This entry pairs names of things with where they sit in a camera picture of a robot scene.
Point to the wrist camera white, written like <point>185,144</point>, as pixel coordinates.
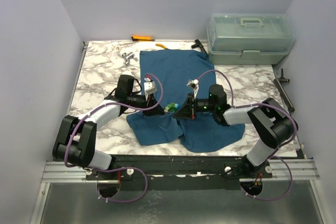
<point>149,86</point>
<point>194,85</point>

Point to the yellow handled pliers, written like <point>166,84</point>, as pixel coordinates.
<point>162,46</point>

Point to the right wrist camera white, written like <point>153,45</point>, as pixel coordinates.
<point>194,85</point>

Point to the green plastic toolbox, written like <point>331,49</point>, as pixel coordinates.
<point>260,39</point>

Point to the blue t-shirt garment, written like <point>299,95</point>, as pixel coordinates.
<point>174,68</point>

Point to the metal faucet fitting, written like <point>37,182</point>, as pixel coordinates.
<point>128,57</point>

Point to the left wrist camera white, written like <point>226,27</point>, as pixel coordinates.
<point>149,86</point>

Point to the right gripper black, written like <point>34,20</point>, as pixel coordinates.
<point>191,106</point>

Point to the black T-handle tool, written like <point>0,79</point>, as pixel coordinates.
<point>198,44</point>

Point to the aluminium rail frame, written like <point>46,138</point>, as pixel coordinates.
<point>301,169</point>

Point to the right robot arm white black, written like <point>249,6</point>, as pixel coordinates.
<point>274,126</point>

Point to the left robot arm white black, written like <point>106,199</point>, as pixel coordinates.
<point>75,143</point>

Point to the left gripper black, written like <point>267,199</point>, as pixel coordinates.
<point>157,110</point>

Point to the orange utility knife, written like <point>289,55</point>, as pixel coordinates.
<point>141,38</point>

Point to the rainbow flower plush brooch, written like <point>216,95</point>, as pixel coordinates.
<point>172,108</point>

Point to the black clamp bar tool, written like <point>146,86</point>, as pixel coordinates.
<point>278,81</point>

